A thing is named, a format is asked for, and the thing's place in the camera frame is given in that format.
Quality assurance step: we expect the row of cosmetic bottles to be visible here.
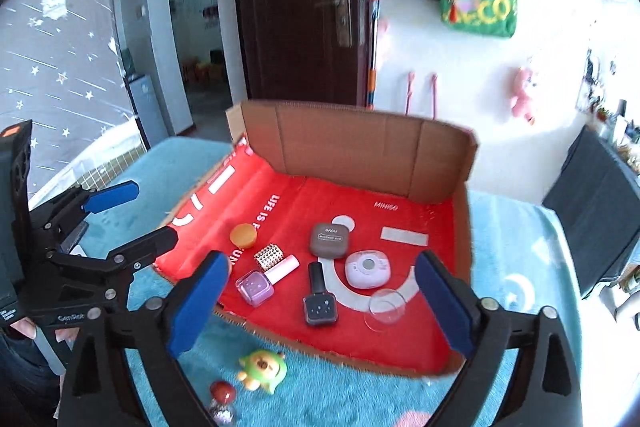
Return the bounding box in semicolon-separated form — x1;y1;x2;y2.
595;99;640;172

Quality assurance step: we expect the orange round jelly toy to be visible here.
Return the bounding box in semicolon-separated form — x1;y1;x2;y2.
230;223;257;248

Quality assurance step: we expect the green cartoon figure toy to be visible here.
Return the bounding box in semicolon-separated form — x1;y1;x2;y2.
236;349;288;395

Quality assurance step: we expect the person's dark clothing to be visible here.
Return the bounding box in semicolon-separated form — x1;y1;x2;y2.
0;327;66;427

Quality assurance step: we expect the small bottle with red cap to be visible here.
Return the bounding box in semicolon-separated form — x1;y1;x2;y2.
208;381;237;425

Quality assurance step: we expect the black nail polish bottle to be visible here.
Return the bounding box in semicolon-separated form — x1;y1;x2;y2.
301;261;340;327

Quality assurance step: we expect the gold studded cube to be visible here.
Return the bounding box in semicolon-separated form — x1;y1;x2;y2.
253;244;285;270

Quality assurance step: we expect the orange white stick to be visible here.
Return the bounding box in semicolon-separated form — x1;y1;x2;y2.
367;0;382;108

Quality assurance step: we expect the clear glass cup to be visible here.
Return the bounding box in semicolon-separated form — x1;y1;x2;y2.
364;288;407;334

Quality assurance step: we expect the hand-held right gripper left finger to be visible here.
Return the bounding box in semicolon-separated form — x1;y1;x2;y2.
57;251;232;427

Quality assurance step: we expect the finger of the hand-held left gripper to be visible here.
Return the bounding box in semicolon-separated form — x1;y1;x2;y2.
30;180;141;238
47;227;179;279

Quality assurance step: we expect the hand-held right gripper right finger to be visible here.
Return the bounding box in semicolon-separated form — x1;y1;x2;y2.
414;249;586;427

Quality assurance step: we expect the white round compact case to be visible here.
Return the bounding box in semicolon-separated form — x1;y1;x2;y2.
344;249;392;290

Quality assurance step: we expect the cardboard box with red lining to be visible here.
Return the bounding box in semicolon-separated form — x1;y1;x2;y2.
152;99;478;380

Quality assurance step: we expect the metal door handle lock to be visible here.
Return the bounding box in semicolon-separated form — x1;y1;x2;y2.
315;0;353;48

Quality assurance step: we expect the teal fluffy blanket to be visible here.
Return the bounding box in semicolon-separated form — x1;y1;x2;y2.
75;137;586;427

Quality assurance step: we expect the pink nail polish bottle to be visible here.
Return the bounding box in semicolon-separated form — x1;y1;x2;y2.
235;254;301;308

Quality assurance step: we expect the person's left hand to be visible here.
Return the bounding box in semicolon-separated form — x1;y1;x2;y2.
11;321;40;342

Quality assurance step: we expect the brown compact case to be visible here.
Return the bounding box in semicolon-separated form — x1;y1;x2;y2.
309;222;349;258

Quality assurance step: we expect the dark brown door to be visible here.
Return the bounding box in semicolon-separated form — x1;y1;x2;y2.
231;0;373;108

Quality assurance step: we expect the small grey fridge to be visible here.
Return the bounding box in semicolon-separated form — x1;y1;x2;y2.
125;74;168;145

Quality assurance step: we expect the wall mirror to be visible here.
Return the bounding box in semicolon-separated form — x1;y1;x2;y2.
575;49;608;112

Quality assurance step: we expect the pink plush toy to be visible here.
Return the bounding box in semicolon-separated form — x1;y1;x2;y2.
510;67;537;126

